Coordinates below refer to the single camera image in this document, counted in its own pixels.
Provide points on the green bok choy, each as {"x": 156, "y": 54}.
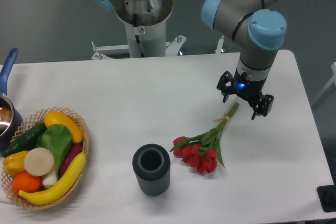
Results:
{"x": 57, "y": 139}

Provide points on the black device at edge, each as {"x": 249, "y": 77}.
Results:
{"x": 327, "y": 197}

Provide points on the yellow bell pepper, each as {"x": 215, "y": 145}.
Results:
{"x": 14, "y": 163}

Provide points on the woven wicker basket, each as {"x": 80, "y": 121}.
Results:
{"x": 30, "y": 122}

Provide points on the white frame at right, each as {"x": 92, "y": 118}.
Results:
{"x": 325, "y": 91}

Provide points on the yellow squash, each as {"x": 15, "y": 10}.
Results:
{"x": 55, "y": 117}

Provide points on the red tulip bouquet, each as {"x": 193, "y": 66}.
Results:
{"x": 203, "y": 152}

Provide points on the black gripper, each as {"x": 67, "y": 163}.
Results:
{"x": 248, "y": 90}

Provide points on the dark grey ribbed vase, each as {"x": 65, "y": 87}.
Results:
{"x": 151, "y": 164}

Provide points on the green cucumber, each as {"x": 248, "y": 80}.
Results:
{"x": 26, "y": 141}

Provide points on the yellow banana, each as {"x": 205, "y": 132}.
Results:
{"x": 61, "y": 187}

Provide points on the beige round disc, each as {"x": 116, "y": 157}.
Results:
{"x": 39, "y": 161}

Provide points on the orange fruit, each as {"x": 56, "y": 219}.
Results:
{"x": 26, "y": 182}

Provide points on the blue handled saucepan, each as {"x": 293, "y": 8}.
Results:
{"x": 10, "y": 117}

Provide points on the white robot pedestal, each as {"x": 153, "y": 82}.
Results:
{"x": 143, "y": 41}

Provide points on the purple sweet potato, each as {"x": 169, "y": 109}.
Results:
{"x": 74, "y": 151}

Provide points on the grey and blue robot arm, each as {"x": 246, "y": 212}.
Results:
{"x": 250, "y": 24}

